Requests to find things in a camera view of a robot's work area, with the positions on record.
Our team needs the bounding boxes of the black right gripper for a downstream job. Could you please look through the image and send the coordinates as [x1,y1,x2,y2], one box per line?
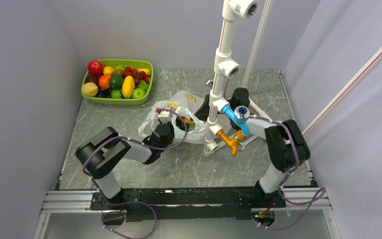
[190,94,237,121]

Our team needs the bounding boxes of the yellow fake banana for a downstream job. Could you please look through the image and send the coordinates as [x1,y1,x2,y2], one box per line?
[182,117,195,125]

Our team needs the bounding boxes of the white printed plastic bag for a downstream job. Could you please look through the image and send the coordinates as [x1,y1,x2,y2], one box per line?
[138,90,207,144]

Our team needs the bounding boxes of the pale yellow fake lemon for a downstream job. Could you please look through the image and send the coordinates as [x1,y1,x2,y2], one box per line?
[81,82,99,97]

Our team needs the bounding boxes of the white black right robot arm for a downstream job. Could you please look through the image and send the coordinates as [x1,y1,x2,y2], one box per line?
[195,88,310,207]

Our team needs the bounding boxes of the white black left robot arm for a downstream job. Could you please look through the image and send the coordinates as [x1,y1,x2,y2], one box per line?
[75,121,188,209]

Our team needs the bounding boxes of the green fake apple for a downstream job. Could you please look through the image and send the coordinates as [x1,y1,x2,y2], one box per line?
[132,88,147,99]

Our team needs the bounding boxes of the yellow fake mango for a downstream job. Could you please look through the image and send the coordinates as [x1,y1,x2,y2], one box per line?
[121,76,135,99]

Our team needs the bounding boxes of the red fake cherry tomatoes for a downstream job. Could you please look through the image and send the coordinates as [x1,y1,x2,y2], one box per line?
[123,66,152,85]

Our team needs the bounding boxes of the green fake lime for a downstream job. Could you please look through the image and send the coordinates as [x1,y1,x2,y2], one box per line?
[110,74,123,90]

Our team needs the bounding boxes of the orange fake orange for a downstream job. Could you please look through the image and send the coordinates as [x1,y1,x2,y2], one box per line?
[98,75,111,90]

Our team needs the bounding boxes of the dark red fake apple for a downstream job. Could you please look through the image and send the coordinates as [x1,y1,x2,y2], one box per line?
[84,75,99,86]

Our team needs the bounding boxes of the blue plastic faucet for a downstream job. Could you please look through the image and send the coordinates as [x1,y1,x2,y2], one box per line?
[221,105,251,136]

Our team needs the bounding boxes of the orange brass faucet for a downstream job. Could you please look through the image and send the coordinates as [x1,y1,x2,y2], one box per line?
[216,129,247,157]

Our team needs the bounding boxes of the green plastic fruit basin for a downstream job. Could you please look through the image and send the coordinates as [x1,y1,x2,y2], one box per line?
[81,59,154,106]

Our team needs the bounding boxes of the white diagonal corner pipe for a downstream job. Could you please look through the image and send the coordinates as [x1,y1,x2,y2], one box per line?
[302,46,382,136]

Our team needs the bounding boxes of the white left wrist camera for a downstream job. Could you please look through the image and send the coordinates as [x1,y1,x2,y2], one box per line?
[155,108,171,120]

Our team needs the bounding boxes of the aluminium table edge rail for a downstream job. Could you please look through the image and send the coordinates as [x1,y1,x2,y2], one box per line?
[277,70,317,189]

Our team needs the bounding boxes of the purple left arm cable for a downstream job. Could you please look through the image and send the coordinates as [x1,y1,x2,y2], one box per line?
[81,107,189,239]

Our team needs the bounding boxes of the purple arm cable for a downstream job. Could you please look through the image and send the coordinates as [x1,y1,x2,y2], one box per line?
[222,79,327,231]
[81,107,189,239]

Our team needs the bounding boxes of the white PVC pipe frame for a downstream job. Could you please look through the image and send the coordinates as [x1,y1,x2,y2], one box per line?
[203,0,260,157]

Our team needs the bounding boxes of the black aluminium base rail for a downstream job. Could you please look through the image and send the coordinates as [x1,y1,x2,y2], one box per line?
[41,186,332,222]

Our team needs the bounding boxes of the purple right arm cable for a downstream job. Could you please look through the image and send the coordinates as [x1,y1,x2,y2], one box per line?
[222,79,327,231]

